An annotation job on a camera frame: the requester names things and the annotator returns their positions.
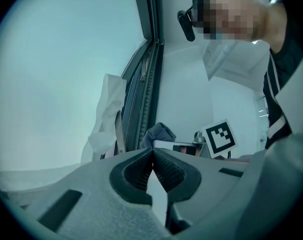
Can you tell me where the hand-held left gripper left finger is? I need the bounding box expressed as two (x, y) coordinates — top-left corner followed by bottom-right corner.
(25, 147), (174, 240)

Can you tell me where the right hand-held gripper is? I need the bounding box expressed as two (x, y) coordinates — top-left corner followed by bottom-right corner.
(153, 118), (239, 159)

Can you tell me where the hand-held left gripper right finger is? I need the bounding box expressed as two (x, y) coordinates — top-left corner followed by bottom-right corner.
(152, 147), (251, 236)

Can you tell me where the dark blue cleaning cloth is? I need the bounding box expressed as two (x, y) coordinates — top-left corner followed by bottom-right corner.
(140, 122), (177, 150)

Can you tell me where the dark window frame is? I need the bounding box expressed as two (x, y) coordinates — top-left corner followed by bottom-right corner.
(120, 0), (166, 160)

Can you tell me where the glass window sash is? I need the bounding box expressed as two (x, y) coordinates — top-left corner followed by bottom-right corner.
(0, 0), (157, 192)

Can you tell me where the person's right hand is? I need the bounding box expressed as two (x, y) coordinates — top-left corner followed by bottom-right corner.
(179, 146), (201, 158)

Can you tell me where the white crumpled sheet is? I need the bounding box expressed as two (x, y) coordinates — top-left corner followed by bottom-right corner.
(80, 73), (129, 164)

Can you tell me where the person's black t-shirt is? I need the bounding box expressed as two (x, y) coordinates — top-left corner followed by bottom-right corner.
(262, 28), (303, 150)

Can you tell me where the person's head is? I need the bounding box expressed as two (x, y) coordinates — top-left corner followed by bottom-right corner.
(191, 0), (289, 52)

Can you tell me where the metal hinge bracket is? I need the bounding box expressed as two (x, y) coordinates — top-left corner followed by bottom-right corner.
(140, 56), (149, 83)

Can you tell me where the black head-mounted camera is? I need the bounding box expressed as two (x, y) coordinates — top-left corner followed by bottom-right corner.
(176, 6), (196, 43)

